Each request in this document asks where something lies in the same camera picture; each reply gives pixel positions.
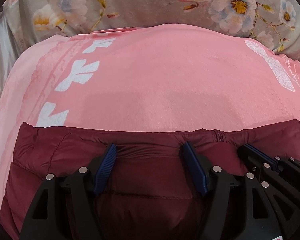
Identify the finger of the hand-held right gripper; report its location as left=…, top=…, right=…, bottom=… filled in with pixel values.
left=246, top=144, right=300, bottom=193
left=237, top=144, right=300, bottom=240

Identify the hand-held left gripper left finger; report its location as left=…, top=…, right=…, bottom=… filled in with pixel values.
left=20, top=143, right=117, bottom=240

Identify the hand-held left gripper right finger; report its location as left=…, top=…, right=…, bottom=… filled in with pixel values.
left=181, top=141, right=273, bottom=240

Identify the maroon puffer jacket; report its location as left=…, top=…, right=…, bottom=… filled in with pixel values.
left=0, top=119, right=300, bottom=240

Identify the pink patterned blanket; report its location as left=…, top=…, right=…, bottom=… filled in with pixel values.
left=0, top=23, right=300, bottom=230

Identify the white satin curtain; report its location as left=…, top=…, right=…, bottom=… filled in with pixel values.
left=0, top=11, right=24, bottom=133

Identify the grey floral quilt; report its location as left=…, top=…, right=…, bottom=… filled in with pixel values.
left=2, top=0, right=300, bottom=71

